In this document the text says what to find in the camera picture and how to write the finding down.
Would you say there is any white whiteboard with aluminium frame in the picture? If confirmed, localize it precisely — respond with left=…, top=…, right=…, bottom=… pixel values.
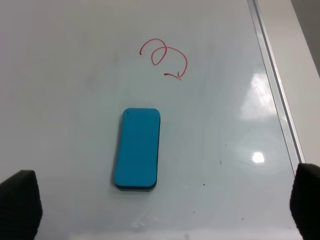
left=0, top=0, right=302, bottom=240

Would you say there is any teal whiteboard eraser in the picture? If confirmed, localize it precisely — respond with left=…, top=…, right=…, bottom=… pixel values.
left=113, top=108, right=161, bottom=191

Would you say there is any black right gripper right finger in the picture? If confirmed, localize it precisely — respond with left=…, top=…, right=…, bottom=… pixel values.
left=289, top=163, right=320, bottom=240

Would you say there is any red marker scribble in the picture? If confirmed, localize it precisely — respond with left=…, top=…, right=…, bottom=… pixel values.
left=139, top=38, right=189, bottom=81

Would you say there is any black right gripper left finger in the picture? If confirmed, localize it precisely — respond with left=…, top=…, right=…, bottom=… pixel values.
left=0, top=170, right=43, bottom=240

